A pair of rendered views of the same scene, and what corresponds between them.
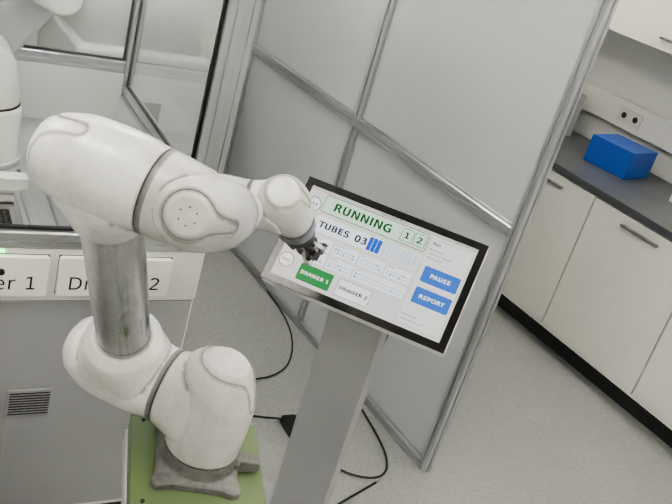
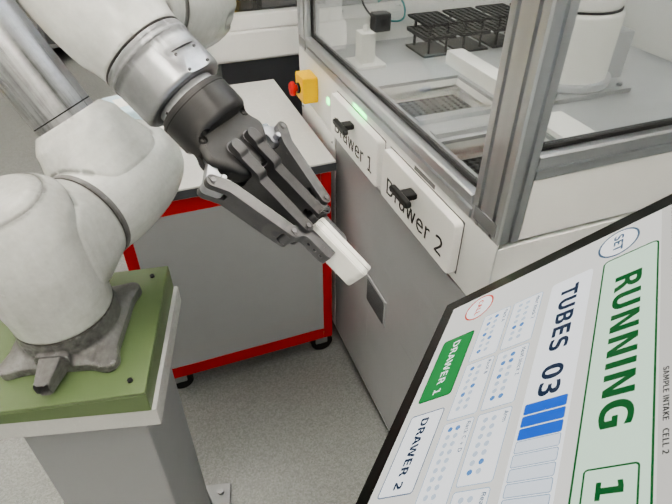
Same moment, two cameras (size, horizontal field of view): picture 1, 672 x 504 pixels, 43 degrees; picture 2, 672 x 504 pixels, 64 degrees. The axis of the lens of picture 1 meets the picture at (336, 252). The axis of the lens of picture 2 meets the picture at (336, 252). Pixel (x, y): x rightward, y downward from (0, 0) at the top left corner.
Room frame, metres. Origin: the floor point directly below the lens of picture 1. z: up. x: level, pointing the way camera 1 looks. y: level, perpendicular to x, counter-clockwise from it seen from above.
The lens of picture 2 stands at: (1.95, -0.35, 1.45)
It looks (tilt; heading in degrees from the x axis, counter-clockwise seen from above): 38 degrees down; 103
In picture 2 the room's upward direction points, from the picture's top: straight up
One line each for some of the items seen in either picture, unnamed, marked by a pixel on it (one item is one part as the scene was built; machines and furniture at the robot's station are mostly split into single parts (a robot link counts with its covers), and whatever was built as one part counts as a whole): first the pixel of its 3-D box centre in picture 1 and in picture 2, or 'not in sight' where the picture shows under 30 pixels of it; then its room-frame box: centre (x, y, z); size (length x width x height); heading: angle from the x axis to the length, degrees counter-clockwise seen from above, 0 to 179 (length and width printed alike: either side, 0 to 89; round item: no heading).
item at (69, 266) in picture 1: (115, 276); (416, 206); (1.91, 0.53, 0.87); 0.29 x 0.02 x 0.11; 123
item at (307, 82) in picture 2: not in sight; (305, 86); (1.54, 1.06, 0.88); 0.07 x 0.05 x 0.07; 123
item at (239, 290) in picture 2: not in sight; (221, 234); (1.26, 0.97, 0.38); 0.62 x 0.58 x 0.76; 123
